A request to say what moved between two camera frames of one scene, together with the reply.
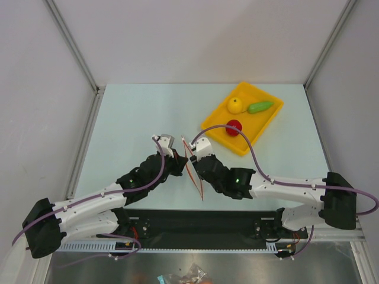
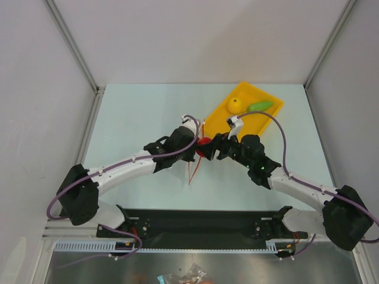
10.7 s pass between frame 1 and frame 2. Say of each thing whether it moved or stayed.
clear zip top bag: moved
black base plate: stayed
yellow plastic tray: stayed
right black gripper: moved
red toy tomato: moved
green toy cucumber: stayed
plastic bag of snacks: stayed
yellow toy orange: stayed
